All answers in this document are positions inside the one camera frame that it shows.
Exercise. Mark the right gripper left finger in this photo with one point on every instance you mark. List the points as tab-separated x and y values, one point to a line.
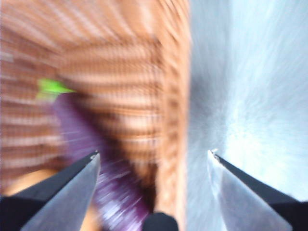
60	197

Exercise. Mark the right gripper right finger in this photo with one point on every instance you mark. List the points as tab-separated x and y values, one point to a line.
252	199

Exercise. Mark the purple eggplant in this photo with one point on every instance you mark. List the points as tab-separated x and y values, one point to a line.
79	125

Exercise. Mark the brown wicker basket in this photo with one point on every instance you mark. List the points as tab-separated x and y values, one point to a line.
108	60

